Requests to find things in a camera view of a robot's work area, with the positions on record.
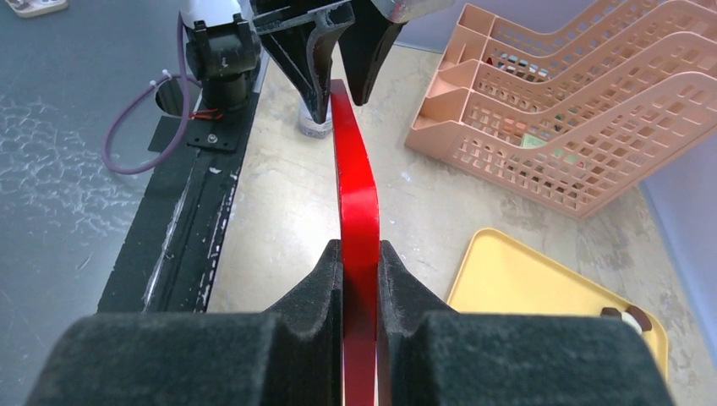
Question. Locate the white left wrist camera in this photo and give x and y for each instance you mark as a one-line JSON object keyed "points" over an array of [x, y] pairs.
{"points": [[402, 11]]}

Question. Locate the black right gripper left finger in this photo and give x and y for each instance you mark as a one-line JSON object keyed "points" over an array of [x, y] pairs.
{"points": [[288, 354]]}

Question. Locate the orange plastic file organizer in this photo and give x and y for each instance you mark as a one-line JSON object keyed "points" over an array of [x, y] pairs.
{"points": [[574, 123]]}

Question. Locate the black aluminium base frame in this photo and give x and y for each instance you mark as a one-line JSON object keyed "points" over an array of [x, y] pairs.
{"points": [[169, 259]]}

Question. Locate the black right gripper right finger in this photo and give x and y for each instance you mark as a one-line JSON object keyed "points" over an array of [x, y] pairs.
{"points": [[430, 354]]}

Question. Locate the small clear plastic cup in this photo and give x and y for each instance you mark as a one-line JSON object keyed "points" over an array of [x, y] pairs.
{"points": [[309, 127]]}

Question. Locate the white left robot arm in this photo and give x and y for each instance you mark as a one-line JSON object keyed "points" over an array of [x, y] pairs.
{"points": [[223, 45]]}

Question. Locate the yellow plastic tray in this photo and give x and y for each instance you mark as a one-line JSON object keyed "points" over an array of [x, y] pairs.
{"points": [[500, 275]]}

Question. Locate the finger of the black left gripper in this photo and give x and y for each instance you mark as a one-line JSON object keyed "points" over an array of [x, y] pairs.
{"points": [[300, 36], [364, 46]]}

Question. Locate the red box lid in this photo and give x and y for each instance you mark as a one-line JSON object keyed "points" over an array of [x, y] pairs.
{"points": [[359, 220]]}

